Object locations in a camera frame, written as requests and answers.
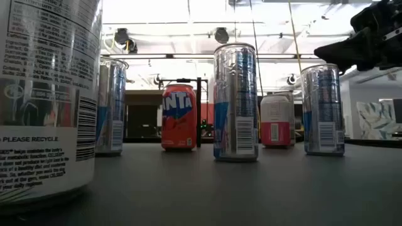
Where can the red Fanta can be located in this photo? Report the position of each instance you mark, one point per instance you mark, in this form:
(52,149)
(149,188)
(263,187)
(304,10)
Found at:
(179,119)

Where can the black wall monitor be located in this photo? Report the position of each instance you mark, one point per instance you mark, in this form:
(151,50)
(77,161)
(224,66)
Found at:
(398,110)

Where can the ceiling light strip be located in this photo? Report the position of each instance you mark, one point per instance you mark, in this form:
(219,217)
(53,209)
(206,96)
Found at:
(276,56)
(312,56)
(138,56)
(193,56)

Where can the white can red base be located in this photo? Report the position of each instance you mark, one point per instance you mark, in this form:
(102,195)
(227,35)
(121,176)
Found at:
(274,125)

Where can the background robot with green lights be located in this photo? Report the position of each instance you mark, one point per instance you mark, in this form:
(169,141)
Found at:
(205,127)

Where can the white Celsius can black lid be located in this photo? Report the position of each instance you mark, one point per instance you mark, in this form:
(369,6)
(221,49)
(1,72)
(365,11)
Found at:
(47,94)

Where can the abstract wall painting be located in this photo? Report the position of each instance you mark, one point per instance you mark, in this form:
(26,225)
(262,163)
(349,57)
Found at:
(377,120)

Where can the black aluminium table frame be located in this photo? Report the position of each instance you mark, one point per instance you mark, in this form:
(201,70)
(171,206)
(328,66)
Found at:
(373,143)

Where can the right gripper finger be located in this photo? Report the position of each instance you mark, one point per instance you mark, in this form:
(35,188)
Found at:
(348,51)

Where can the red background panel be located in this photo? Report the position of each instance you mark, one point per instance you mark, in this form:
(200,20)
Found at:
(207,113)

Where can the wooden shelf board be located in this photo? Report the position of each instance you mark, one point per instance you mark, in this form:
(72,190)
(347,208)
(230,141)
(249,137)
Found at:
(143,97)

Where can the silver blue Red Bull can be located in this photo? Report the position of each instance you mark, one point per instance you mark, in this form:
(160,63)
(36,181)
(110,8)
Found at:
(111,106)
(323,110)
(235,103)

